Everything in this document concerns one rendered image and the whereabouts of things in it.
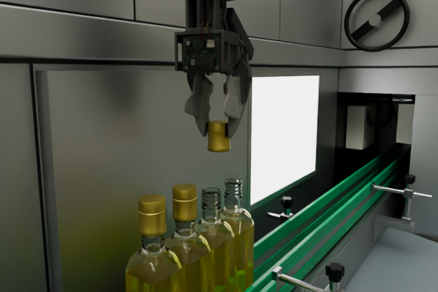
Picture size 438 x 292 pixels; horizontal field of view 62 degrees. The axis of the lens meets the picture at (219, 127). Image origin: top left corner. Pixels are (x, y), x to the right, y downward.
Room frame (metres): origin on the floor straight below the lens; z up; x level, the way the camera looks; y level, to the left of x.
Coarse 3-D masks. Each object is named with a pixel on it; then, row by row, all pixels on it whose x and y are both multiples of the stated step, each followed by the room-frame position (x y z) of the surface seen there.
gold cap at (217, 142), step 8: (208, 128) 0.55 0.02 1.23; (216, 128) 0.54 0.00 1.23; (224, 128) 0.54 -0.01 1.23; (208, 136) 0.55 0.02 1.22; (216, 136) 0.54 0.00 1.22; (224, 136) 0.54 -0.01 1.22; (208, 144) 0.55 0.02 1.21; (216, 144) 0.54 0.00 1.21; (224, 144) 0.54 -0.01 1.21; (216, 152) 0.54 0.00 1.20
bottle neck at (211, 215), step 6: (204, 192) 0.52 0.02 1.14; (210, 192) 0.52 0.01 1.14; (216, 192) 0.52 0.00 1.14; (204, 198) 0.52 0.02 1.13; (210, 198) 0.51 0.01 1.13; (216, 198) 0.52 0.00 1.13; (204, 204) 0.52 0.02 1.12; (210, 204) 0.51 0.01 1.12; (216, 204) 0.52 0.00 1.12; (204, 210) 0.52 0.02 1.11; (210, 210) 0.51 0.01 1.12; (216, 210) 0.52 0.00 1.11; (204, 216) 0.52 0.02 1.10; (210, 216) 0.51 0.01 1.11; (216, 216) 0.52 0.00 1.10; (204, 222) 0.52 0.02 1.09; (210, 222) 0.51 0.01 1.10; (216, 222) 0.52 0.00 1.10
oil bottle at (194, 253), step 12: (168, 240) 0.47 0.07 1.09; (180, 240) 0.47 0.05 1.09; (192, 240) 0.47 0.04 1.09; (204, 240) 0.48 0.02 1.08; (180, 252) 0.45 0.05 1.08; (192, 252) 0.46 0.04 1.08; (204, 252) 0.47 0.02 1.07; (192, 264) 0.45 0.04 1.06; (204, 264) 0.47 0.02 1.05; (192, 276) 0.45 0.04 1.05; (204, 276) 0.47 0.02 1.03; (192, 288) 0.45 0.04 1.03; (204, 288) 0.47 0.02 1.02
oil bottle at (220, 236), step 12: (204, 228) 0.51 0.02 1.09; (216, 228) 0.51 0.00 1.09; (228, 228) 0.52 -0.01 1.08; (216, 240) 0.50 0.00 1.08; (228, 240) 0.52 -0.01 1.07; (216, 252) 0.49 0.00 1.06; (228, 252) 0.52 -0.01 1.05; (216, 264) 0.49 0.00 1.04; (228, 264) 0.52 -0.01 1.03; (216, 276) 0.49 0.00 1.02; (228, 276) 0.52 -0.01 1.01; (216, 288) 0.49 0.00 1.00; (228, 288) 0.52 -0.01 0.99
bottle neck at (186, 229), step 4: (176, 224) 0.47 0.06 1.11; (180, 224) 0.47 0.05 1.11; (184, 224) 0.47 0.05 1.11; (188, 224) 0.47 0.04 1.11; (192, 224) 0.47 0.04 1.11; (176, 228) 0.47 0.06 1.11; (180, 228) 0.47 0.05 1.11; (184, 228) 0.47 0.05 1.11; (188, 228) 0.47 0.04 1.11; (192, 228) 0.47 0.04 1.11; (176, 232) 0.47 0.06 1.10; (180, 232) 0.47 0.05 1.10; (184, 232) 0.47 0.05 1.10; (188, 232) 0.47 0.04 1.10; (192, 232) 0.47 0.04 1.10; (176, 236) 0.47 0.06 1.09; (180, 236) 0.47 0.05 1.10; (184, 236) 0.47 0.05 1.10; (188, 236) 0.47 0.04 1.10; (192, 236) 0.47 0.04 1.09
